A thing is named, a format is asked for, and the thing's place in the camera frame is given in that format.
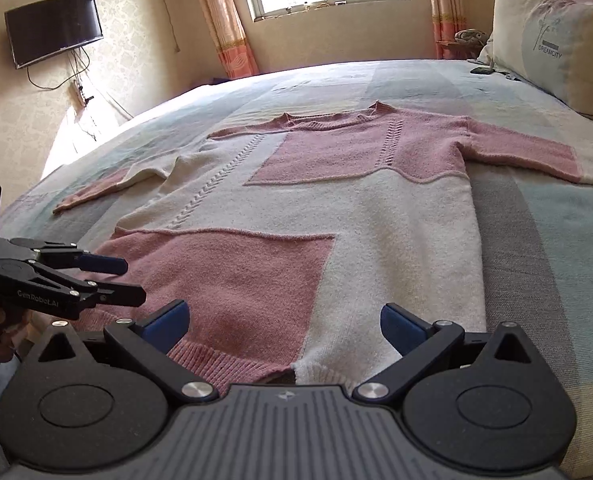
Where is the operator left hand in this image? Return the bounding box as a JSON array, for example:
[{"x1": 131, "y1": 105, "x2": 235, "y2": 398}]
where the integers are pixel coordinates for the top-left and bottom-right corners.
[{"x1": 0, "y1": 308, "x2": 32, "y2": 363}]

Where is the small dark object on bed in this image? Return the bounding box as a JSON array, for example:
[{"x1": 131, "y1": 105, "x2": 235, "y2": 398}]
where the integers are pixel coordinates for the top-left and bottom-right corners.
[{"x1": 470, "y1": 66, "x2": 495, "y2": 75}]

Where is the wooden nightstand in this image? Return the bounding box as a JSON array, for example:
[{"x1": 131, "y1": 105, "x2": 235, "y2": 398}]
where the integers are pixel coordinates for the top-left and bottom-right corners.
[{"x1": 435, "y1": 40, "x2": 483, "y2": 60}]

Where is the pink and white knit sweater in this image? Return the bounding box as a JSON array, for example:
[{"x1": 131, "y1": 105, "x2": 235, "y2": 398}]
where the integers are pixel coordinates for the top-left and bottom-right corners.
[{"x1": 60, "y1": 103, "x2": 582, "y2": 388}]

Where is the white wall power strip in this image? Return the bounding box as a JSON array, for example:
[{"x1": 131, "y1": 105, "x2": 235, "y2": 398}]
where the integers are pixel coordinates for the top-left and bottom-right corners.
[{"x1": 72, "y1": 78, "x2": 95, "y2": 108}]

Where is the patchwork pastel bed sheet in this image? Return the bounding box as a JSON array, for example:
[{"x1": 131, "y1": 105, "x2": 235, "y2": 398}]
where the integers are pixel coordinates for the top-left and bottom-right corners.
[{"x1": 0, "y1": 60, "x2": 593, "y2": 479}]

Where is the orange curtain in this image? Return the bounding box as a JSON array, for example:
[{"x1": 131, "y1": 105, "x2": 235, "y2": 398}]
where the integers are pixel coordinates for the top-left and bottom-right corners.
[
  {"x1": 199, "y1": 0, "x2": 258, "y2": 79},
  {"x1": 430, "y1": 0, "x2": 467, "y2": 60}
]

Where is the left orange curtain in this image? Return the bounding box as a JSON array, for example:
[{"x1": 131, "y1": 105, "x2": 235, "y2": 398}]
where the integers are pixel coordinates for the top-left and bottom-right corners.
[{"x1": 199, "y1": 0, "x2": 258, "y2": 79}]

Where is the black cable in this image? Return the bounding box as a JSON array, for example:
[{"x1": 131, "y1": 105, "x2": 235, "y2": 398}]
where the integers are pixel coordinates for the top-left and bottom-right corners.
[{"x1": 24, "y1": 44, "x2": 93, "y2": 92}]

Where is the wall mounted black television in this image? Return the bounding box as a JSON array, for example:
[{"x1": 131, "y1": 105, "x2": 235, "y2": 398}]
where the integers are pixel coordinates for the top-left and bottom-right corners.
[{"x1": 4, "y1": 0, "x2": 103, "y2": 70}]

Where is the right orange curtain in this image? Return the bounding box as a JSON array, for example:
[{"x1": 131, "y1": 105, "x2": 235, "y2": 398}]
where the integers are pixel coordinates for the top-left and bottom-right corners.
[{"x1": 430, "y1": 0, "x2": 467, "y2": 60}]

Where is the near patchwork pillow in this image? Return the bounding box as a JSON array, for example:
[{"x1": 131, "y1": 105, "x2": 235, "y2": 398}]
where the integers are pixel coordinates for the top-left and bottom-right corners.
[{"x1": 478, "y1": 0, "x2": 593, "y2": 120}]

